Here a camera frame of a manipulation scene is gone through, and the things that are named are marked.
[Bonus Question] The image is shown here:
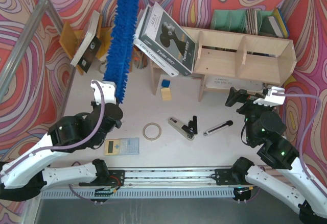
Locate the beige black stapler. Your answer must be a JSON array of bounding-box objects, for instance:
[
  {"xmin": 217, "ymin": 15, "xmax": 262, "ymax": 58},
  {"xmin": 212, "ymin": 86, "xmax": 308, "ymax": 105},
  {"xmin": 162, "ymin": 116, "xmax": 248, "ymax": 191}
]
[{"xmin": 168, "ymin": 117, "xmax": 195, "ymax": 141}]

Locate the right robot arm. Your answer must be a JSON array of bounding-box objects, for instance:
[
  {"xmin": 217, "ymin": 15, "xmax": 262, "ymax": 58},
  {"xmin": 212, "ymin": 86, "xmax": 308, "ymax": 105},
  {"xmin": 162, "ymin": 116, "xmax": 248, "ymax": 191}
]
[{"xmin": 225, "ymin": 86, "xmax": 326, "ymax": 223}]

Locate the beige masking tape roll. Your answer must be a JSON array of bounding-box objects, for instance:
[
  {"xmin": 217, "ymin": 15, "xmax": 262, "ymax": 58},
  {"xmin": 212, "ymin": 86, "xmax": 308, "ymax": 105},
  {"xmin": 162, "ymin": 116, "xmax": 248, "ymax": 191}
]
[{"xmin": 143, "ymin": 122, "xmax": 162, "ymax": 141}]

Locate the orange wooden book stand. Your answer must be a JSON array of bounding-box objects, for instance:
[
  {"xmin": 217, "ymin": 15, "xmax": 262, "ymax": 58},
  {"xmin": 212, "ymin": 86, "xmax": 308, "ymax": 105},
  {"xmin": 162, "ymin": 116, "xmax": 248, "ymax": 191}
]
[{"xmin": 59, "ymin": 16, "xmax": 114, "ymax": 75}]

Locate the white Chokladfabriken book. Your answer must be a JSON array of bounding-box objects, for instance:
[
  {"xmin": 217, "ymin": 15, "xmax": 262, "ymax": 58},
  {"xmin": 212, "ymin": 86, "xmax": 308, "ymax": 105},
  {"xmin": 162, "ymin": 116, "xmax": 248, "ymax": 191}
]
[{"xmin": 133, "ymin": 5, "xmax": 179, "ymax": 77}]

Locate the blue fluffy duster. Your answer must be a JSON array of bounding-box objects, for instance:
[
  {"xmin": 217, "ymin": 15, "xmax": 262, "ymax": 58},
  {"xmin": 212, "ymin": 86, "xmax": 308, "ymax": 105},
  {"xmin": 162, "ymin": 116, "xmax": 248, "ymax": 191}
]
[{"xmin": 103, "ymin": 0, "xmax": 139, "ymax": 104}]

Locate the black clip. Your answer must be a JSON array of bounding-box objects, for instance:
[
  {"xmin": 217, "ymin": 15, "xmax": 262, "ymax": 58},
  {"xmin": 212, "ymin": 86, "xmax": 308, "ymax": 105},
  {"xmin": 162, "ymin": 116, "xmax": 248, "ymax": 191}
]
[{"xmin": 188, "ymin": 115, "xmax": 198, "ymax": 135}]

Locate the blue covered notebook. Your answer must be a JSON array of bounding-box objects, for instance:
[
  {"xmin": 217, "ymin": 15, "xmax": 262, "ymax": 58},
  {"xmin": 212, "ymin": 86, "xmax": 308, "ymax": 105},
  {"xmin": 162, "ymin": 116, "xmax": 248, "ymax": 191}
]
[{"xmin": 267, "ymin": 8, "xmax": 290, "ymax": 39}]

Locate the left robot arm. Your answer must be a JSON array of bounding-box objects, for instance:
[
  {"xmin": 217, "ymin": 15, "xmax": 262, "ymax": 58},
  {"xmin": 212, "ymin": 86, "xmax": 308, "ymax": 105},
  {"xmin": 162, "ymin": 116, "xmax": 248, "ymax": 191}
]
[{"xmin": 1, "ymin": 103, "xmax": 123, "ymax": 202}]

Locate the green desk organizer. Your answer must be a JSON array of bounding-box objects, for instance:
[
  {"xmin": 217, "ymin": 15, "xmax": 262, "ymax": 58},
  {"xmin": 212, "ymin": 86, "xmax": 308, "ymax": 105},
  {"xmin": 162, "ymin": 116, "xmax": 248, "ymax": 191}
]
[{"xmin": 210, "ymin": 10, "xmax": 283, "ymax": 38}]

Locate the light wooden bookshelf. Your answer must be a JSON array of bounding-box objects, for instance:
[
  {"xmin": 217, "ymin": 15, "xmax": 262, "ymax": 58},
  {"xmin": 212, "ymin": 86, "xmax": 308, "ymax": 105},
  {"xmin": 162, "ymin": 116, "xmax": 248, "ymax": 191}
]
[{"xmin": 150, "ymin": 26, "xmax": 297, "ymax": 111}]

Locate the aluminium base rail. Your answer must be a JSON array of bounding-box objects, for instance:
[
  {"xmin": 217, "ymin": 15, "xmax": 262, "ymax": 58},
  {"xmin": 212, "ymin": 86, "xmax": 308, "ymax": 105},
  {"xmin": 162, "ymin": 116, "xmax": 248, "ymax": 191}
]
[{"xmin": 32, "ymin": 167, "xmax": 307, "ymax": 188}]

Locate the beige calculator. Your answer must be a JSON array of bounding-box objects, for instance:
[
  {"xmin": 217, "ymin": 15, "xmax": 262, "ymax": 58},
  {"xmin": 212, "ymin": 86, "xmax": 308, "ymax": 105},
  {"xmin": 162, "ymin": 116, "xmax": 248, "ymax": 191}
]
[{"xmin": 104, "ymin": 138, "xmax": 139, "ymax": 156}]

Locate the blue eraser block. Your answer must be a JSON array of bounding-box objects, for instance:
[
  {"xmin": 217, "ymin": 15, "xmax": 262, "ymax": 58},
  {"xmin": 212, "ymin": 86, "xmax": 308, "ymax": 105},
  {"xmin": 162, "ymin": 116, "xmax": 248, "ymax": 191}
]
[{"xmin": 161, "ymin": 79, "xmax": 171, "ymax": 88}]

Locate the black white paperback book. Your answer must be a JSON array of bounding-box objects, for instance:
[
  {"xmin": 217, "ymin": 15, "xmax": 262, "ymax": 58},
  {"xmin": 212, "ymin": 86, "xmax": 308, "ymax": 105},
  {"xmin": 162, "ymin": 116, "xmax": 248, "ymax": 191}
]
[{"xmin": 71, "ymin": 10, "xmax": 102, "ymax": 73}]

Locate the spiral notebook white cover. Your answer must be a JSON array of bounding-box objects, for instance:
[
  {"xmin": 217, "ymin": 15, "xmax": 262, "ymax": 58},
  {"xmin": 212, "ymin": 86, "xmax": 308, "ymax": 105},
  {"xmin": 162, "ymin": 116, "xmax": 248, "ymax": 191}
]
[{"xmin": 205, "ymin": 76, "xmax": 265, "ymax": 92}]

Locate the yellow worn book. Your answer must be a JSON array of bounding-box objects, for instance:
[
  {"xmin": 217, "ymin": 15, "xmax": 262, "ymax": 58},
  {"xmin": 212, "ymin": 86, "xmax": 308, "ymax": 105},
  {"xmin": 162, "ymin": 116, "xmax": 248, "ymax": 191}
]
[{"xmin": 97, "ymin": 27, "xmax": 112, "ymax": 63}]

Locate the pencil cup with pencils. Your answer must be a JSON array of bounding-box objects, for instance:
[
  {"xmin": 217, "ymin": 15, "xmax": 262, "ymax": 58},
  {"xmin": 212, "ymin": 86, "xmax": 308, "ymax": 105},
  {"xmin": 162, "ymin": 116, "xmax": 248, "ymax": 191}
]
[{"xmin": 132, "ymin": 51, "xmax": 148, "ymax": 69}]

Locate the Twins story book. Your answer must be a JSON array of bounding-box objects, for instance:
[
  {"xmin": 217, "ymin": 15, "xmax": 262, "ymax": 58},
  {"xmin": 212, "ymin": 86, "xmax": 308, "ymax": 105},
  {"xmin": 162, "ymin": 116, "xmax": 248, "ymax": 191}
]
[{"xmin": 140, "ymin": 3, "xmax": 196, "ymax": 76}]

